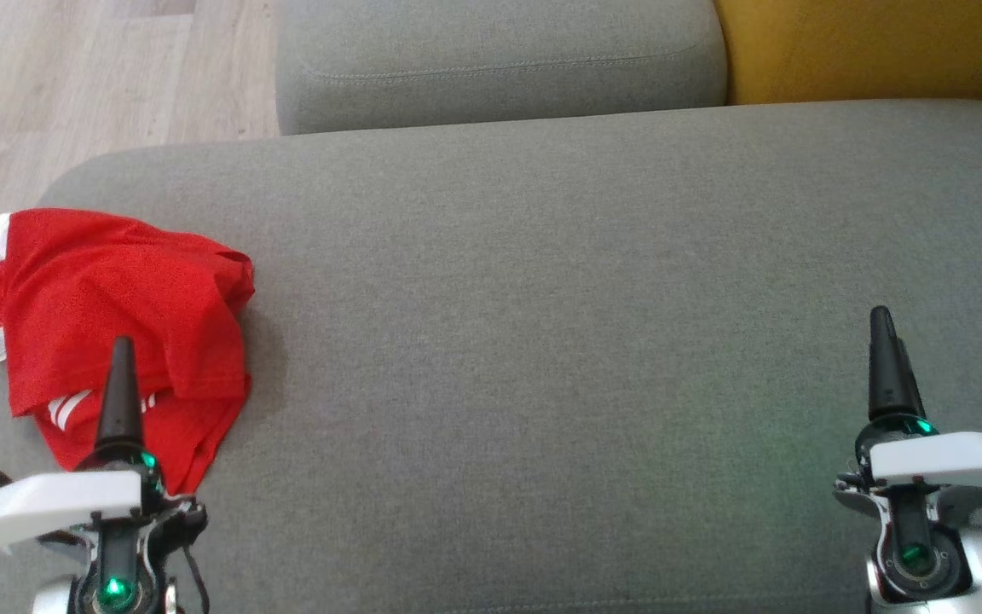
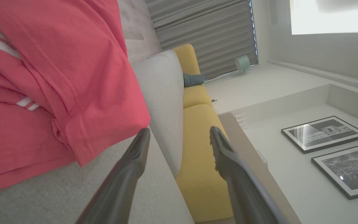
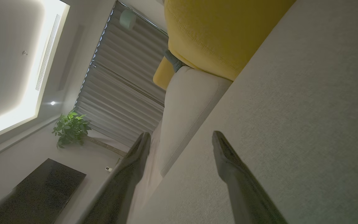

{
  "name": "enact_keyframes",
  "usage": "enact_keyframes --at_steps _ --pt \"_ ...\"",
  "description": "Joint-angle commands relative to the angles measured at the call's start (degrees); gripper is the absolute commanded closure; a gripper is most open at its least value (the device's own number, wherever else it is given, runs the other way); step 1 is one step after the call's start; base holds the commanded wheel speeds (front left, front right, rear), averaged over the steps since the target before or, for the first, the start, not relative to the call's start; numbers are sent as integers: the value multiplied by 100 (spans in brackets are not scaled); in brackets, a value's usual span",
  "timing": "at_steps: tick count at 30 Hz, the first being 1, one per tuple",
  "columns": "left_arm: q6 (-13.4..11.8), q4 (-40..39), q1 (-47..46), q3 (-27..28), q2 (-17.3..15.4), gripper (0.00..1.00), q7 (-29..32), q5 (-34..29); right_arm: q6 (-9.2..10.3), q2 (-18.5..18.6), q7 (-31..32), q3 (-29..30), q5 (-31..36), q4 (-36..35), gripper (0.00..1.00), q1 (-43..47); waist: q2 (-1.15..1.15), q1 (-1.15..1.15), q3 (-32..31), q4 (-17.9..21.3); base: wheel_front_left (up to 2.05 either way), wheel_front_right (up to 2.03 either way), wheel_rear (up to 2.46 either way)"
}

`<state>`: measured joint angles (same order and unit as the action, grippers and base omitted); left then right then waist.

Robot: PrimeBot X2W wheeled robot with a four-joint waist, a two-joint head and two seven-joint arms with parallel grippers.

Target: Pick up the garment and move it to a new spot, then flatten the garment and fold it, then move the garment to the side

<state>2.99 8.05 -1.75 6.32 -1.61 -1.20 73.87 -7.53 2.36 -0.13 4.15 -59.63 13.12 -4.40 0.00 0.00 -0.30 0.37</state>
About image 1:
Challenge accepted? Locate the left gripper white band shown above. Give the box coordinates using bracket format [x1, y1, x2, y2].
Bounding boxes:
[0, 335, 207, 614]

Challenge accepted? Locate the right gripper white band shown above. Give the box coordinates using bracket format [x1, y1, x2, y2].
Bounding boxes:
[836, 305, 982, 602]

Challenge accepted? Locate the yellow sofa cushion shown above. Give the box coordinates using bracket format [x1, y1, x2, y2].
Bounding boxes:
[713, 0, 982, 106]

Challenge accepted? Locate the small grey sofa cushion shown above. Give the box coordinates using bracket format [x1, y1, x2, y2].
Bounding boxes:
[275, 0, 729, 136]

